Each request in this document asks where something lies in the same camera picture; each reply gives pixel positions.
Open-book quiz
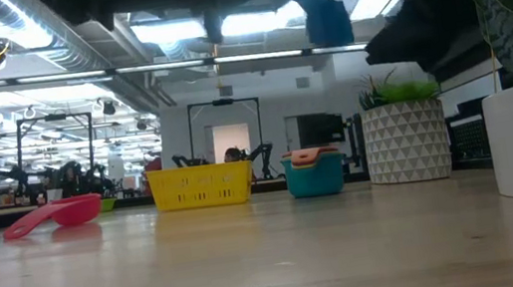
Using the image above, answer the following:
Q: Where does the teal measuring cup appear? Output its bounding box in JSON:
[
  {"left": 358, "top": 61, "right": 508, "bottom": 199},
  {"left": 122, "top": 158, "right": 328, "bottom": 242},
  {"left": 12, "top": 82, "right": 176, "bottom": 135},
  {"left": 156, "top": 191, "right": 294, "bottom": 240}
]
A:
[{"left": 280, "top": 148, "right": 350, "bottom": 202}]

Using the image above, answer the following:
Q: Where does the yellow plastic basket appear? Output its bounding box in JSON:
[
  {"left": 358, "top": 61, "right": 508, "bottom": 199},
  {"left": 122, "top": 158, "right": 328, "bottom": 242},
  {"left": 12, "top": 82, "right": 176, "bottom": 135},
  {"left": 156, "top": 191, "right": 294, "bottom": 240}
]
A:
[{"left": 145, "top": 156, "right": 259, "bottom": 216}]

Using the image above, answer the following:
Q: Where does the black perforated panel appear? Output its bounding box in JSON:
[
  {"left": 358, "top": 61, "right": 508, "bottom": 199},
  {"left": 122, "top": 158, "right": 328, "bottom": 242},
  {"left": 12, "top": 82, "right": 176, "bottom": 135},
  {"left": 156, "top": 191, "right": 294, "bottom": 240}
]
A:
[{"left": 441, "top": 96, "right": 495, "bottom": 172}]

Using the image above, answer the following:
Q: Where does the black monitor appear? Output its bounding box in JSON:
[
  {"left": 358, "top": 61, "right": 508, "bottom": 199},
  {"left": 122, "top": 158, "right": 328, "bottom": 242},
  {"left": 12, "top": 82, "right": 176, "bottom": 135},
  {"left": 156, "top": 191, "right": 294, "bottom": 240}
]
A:
[{"left": 295, "top": 110, "right": 349, "bottom": 149}]

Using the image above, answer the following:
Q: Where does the green measuring cup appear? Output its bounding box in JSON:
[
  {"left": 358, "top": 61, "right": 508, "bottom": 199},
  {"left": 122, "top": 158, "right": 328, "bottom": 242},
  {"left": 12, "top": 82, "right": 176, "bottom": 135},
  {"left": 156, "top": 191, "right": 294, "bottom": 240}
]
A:
[{"left": 99, "top": 196, "right": 119, "bottom": 213}]

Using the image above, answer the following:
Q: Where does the light blue measuring cup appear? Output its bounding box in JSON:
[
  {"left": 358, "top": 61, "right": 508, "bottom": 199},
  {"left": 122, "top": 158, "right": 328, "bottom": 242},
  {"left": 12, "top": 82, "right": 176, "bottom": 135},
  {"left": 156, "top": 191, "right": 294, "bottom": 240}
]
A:
[{"left": 279, "top": 0, "right": 358, "bottom": 55}]

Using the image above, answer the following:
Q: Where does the succulent in patterned white pot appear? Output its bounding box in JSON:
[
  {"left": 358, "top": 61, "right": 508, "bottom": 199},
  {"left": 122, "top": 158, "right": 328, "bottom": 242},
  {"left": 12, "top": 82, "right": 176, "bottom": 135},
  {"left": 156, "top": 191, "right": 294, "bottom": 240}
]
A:
[{"left": 355, "top": 61, "right": 455, "bottom": 189}]

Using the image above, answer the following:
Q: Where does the red measuring cup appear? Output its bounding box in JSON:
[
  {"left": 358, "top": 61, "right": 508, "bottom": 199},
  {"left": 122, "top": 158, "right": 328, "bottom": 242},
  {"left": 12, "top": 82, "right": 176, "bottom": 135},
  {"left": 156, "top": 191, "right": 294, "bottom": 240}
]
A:
[{"left": 0, "top": 191, "right": 108, "bottom": 242}]

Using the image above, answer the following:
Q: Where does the orange measuring cup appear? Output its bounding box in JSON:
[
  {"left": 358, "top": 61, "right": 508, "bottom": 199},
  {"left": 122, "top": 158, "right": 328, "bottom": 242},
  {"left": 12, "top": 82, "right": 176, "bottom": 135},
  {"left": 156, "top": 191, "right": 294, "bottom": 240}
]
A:
[{"left": 281, "top": 143, "right": 342, "bottom": 169}]

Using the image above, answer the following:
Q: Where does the person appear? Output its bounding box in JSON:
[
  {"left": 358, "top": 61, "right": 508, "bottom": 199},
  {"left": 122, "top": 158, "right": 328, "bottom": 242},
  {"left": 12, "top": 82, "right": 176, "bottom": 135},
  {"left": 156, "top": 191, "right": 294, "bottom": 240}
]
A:
[{"left": 222, "top": 145, "right": 245, "bottom": 164}]

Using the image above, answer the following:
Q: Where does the background black station frame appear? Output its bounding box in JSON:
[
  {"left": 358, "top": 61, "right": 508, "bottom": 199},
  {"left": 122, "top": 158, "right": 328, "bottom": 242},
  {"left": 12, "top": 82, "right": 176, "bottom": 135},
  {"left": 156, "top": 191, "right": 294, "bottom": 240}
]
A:
[
  {"left": 184, "top": 93, "right": 271, "bottom": 188},
  {"left": 11, "top": 109, "right": 104, "bottom": 207}
]

